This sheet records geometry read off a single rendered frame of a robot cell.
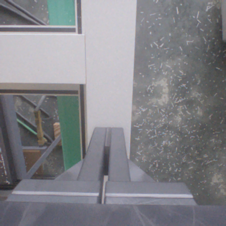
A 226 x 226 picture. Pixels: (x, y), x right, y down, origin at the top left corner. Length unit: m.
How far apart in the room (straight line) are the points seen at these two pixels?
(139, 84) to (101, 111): 0.95
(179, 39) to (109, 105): 1.04
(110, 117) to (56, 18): 0.14
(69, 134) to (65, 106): 0.04
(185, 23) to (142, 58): 0.33
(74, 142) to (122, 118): 0.12
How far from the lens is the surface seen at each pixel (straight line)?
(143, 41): 1.11
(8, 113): 0.66
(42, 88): 0.22
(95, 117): 0.15
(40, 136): 0.99
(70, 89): 0.21
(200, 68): 1.22
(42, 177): 1.05
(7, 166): 0.71
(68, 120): 0.24
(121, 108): 0.15
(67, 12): 0.23
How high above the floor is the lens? 1.08
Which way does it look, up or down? 75 degrees down
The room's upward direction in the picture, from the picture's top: 178 degrees counter-clockwise
